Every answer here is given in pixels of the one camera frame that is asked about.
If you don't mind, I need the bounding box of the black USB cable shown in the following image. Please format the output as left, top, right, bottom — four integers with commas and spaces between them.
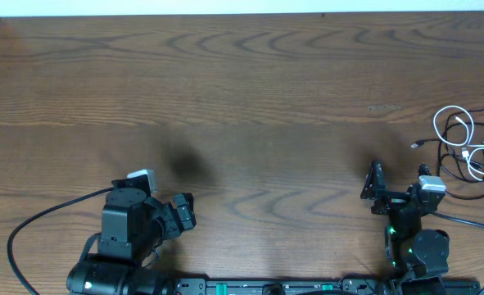
410, 100, 484, 181
436, 121, 484, 201

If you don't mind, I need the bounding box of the white USB cable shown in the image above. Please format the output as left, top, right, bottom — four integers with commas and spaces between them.
432, 105, 484, 184

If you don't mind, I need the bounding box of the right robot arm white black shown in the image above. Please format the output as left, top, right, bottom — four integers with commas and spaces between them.
360, 160, 450, 294

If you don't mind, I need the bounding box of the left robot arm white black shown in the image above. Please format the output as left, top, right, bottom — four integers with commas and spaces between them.
66, 188, 197, 295

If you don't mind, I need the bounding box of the black left camera cable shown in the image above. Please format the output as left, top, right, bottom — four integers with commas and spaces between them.
7, 186, 115, 295

